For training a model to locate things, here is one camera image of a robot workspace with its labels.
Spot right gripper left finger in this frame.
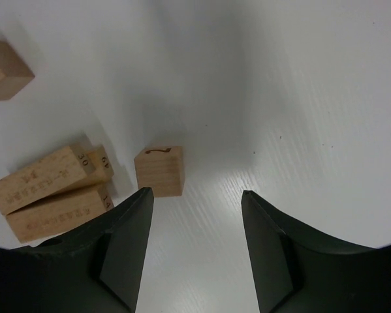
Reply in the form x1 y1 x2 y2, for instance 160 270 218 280
0 188 154 312

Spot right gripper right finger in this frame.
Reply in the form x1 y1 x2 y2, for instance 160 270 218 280
242 190 391 312

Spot long wood block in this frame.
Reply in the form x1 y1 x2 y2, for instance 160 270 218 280
6 184 114 243
86 145 114 185
0 143 95 216

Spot small wood cube block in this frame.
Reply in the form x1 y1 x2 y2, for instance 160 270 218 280
134 146 185 198

